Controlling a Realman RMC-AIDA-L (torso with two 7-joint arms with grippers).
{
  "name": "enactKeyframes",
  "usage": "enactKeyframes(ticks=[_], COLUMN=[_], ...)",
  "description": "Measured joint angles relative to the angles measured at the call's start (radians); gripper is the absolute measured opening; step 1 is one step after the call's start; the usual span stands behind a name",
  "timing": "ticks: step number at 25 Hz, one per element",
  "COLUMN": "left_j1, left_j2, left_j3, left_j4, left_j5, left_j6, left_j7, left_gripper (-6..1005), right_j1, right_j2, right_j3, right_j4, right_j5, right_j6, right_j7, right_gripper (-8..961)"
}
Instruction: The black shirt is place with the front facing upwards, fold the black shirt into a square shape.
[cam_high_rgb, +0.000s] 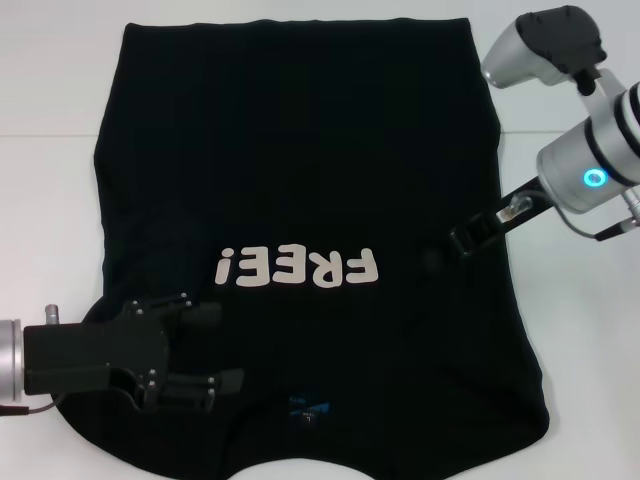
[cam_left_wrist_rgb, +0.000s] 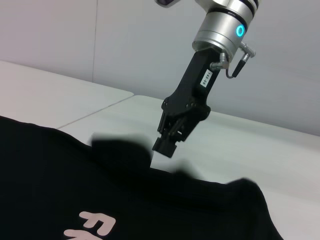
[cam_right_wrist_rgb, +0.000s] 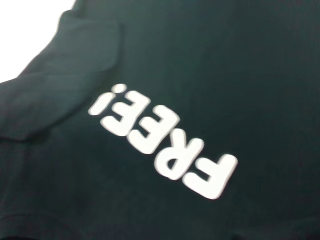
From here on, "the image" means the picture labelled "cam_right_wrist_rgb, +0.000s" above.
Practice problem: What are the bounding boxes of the black shirt with FREE print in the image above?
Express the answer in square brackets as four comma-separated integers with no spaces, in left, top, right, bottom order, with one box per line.
[0,0,320,240]

